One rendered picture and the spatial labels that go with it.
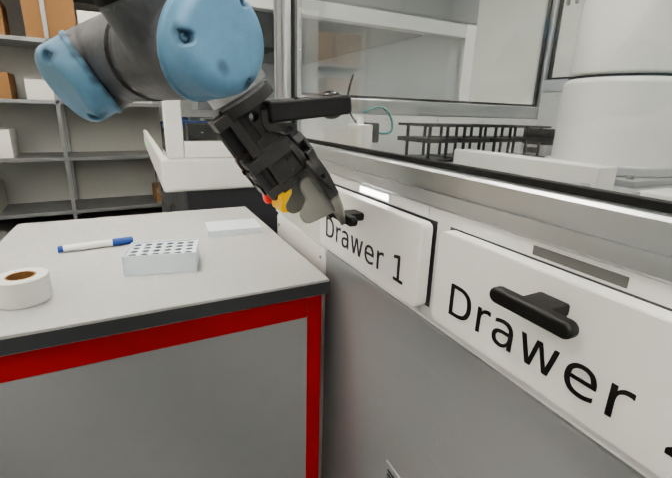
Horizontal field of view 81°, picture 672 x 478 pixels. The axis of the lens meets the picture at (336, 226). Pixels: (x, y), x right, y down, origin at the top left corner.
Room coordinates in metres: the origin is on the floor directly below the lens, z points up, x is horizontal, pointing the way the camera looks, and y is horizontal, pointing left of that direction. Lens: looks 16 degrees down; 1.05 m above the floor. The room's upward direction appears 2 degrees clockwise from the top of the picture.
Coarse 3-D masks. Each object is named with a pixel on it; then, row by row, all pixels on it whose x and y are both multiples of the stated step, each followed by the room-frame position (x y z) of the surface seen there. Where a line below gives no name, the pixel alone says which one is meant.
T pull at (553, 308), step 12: (492, 288) 0.31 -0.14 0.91; (504, 288) 0.31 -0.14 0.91; (492, 300) 0.31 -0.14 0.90; (504, 300) 0.30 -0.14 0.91; (516, 300) 0.29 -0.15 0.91; (528, 300) 0.29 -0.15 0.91; (540, 300) 0.29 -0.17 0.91; (552, 300) 0.29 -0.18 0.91; (516, 312) 0.29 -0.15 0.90; (528, 312) 0.28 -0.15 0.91; (540, 312) 0.27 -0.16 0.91; (552, 312) 0.27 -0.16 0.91; (564, 312) 0.28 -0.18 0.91; (540, 324) 0.27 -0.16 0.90; (552, 324) 0.26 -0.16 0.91; (564, 324) 0.25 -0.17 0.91; (576, 324) 0.25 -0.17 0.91; (564, 336) 0.25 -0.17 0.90
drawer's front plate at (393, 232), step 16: (352, 192) 0.63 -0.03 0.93; (352, 208) 0.60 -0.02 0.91; (368, 208) 0.55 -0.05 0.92; (384, 208) 0.52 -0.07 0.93; (320, 224) 0.70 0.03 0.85; (336, 224) 0.64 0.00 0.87; (368, 224) 0.55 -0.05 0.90; (384, 224) 0.52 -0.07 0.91; (400, 224) 0.48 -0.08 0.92; (416, 224) 0.46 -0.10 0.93; (320, 240) 0.70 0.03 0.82; (368, 240) 0.55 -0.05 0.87; (384, 240) 0.51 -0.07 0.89; (400, 240) 0.48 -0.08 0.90; (416, 240) 0.45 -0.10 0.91; (352, 256) 0.59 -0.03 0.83; (368, 256) 0.55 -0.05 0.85; (384, 256) 0.51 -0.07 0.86; (400, 256) 0.48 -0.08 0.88; (416, 256) 0.45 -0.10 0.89; (368, 272) 0.55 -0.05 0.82; (384, 272) 0.51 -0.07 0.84; (400, 272) 0.48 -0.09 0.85; (416, 272) 0.45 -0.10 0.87; (400, 288) 0.47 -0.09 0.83; (416, 288) 0.45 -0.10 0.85; (416, 304) 0.45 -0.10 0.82
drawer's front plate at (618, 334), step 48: (480, 240) 0.39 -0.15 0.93; (480, 288) 0.37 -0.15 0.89; (528, 288) 0.32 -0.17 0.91; (576, 288) 0.28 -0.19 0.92; (480, 336) 0.36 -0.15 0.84; (528, 336) 0.31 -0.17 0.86; (576, 336) 0.28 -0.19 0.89; (624, 336) 0.25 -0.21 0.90; (528, 384) 0.30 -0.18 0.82; (576, 384) 0.27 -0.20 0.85; (624, 384) 0.24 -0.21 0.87; (624, 432) 0.24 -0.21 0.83
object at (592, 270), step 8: (536, 248) 0.34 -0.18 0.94; (544, 248) 0.33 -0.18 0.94; (544, 256) 0.33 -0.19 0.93; (552, 256) 0.32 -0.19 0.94; (560, 256) 0.32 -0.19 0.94; (560, 264) 0.32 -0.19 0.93; (568, 264) 0.31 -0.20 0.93; (576, 264) 0.30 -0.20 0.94; (584, 264) 0.30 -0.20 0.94; (584, 272) 0.30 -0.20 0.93; (592, 272) 0.29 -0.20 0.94; (600, 272) 0.29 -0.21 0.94; (608, 272) 0.28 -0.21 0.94; (608, 280) 0.28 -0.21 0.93; (616, 280) 0.28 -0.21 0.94; (624, 280) 0.27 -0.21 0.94
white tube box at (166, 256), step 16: (176, 240) 0.75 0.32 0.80; (192, 240) 0.76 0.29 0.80; (128, 256) 0.65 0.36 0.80; (144, 256) 0.66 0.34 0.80; (160, 256) 0.67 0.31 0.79; (176, 256) 0.67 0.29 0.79; (192, 256) 0.68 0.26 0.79; (128, 272) 0.65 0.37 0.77; (144, 272) 0.66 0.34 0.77; (160, 272) 0.66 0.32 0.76; (176, 272) 0.67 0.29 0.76
